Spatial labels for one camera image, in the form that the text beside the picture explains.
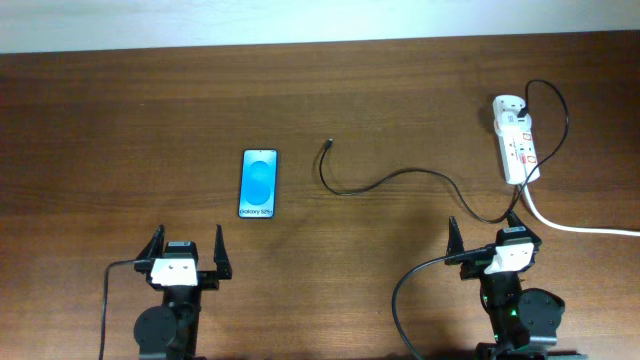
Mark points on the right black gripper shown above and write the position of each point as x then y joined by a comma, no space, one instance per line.
471,269

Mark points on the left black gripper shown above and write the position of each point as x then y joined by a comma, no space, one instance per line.
210,279

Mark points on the blue screen Galaxy smartphone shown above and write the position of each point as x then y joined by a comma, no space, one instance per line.
258,184

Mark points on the white power strip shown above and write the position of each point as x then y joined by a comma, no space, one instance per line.
519,157

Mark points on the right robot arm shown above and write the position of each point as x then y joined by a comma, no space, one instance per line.
524,321

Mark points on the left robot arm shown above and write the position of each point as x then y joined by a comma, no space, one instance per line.
169,331

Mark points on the white charger plug adapter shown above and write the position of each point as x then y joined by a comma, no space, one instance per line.
509,115

